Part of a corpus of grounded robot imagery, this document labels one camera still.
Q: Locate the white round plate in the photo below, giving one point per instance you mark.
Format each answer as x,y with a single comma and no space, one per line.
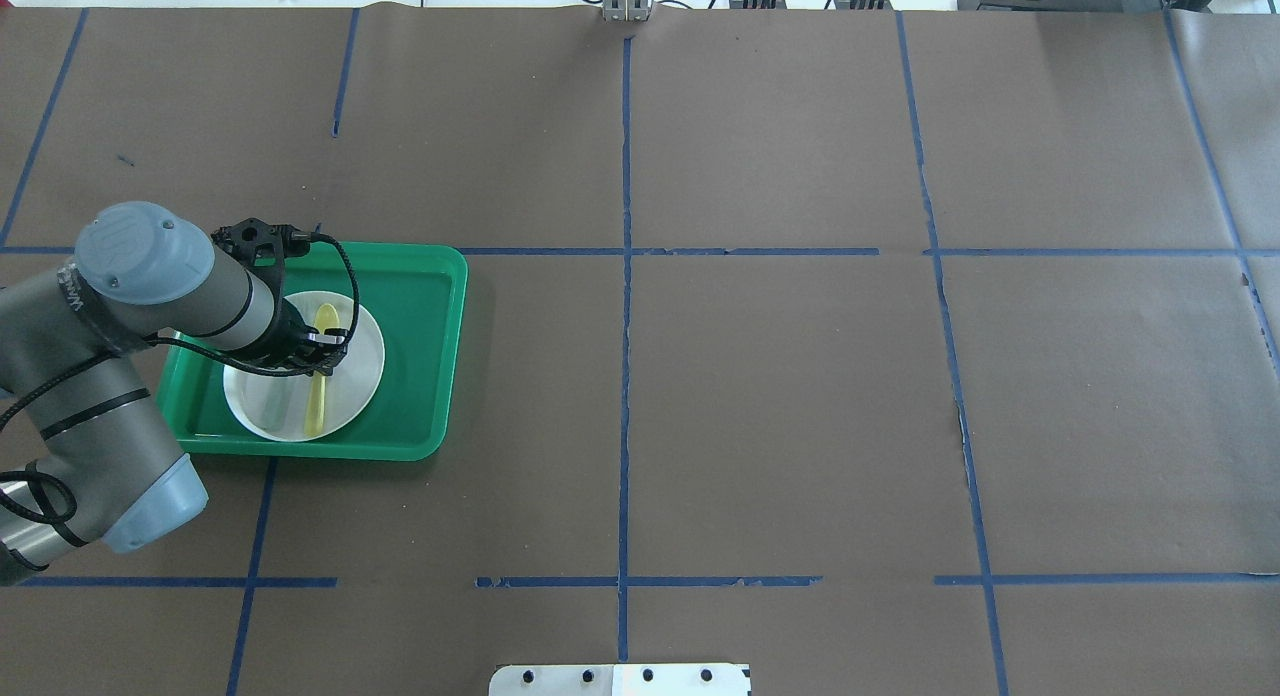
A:
349,389

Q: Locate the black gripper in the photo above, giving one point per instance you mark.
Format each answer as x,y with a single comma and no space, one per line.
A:
287,335

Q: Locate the green plastic tray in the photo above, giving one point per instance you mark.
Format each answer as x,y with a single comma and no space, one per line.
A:
416,293

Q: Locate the yellow plastic spoon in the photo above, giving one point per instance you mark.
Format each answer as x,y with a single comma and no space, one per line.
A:
326,318

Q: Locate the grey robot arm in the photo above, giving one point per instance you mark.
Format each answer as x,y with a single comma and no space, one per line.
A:
139,277

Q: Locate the grey plastic fork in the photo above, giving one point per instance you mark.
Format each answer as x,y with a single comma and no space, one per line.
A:
276,403

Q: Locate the silver mounting plate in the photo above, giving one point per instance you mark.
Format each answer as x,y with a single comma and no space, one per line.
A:
716,678

